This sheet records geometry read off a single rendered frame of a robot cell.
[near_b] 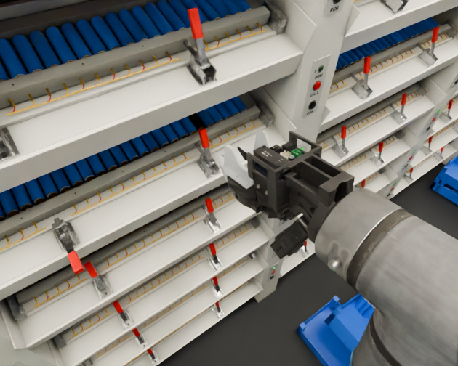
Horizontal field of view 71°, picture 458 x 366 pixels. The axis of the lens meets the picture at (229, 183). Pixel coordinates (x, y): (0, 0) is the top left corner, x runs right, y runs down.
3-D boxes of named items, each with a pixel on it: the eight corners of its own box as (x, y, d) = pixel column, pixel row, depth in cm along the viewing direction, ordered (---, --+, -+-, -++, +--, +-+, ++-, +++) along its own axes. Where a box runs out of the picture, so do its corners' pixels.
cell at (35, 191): (33, 170, 55) (47, 201, 53) (21, 174, 54) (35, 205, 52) (29, 165, 53) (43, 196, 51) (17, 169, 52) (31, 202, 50)
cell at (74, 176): (68, 155, 57) (85, 184, 55) (58, 159, 56) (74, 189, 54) (66, 149, 55) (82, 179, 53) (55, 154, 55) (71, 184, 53)
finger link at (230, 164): (217, 128, 46) (263, 151, 40) (222, 162, 50) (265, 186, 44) (200, 138, 45) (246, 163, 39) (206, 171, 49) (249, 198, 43)
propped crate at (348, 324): (360, 295, 137) (371, 283, 133) (400, 336, 126) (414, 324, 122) (323, 320, 116) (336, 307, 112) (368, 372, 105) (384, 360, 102)
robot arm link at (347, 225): (397, 253, 36) (336, 302, 32) (360, 228, 39) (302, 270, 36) (416, 192, 30) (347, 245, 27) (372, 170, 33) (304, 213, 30)
